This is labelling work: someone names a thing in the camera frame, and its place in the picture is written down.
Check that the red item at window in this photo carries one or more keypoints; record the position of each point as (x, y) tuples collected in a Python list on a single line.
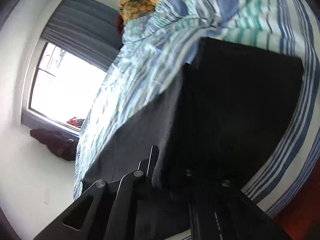
[(77, 122)]

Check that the black pants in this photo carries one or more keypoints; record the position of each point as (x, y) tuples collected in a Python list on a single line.
[(229, 108)]

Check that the striped blue green bedsheet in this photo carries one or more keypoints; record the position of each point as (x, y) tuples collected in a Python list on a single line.
[(156, 46)]

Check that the dark clothes hanging on wall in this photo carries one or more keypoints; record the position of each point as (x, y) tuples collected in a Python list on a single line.
[(58, 144)]

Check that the red black hat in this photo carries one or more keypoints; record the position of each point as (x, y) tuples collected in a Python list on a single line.
[(119, 25)]

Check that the red fleece garment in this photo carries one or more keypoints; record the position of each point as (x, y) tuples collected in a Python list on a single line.
[(300, 218)]

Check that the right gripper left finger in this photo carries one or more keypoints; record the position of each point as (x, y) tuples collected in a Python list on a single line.
[(105, 210)]

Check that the blue curtain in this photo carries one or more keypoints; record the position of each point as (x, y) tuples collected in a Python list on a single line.
[(86, 29)]

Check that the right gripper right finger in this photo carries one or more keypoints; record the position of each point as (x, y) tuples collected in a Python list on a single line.
[(220, 210)]

